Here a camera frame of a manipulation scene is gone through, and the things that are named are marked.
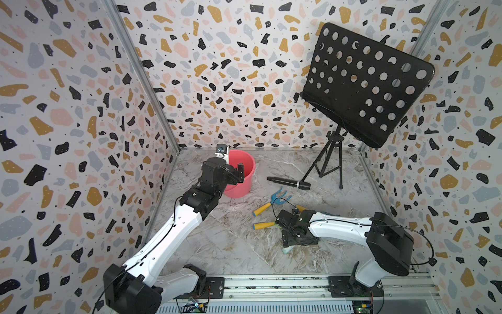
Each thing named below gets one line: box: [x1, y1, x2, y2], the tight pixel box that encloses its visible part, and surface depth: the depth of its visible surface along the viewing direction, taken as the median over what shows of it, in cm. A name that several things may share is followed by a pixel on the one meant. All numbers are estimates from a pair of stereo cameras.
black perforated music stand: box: [300, 22, 436, 190], surface depth 64 cm
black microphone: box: [266, 176, 312, 191], surface depth 105 cm
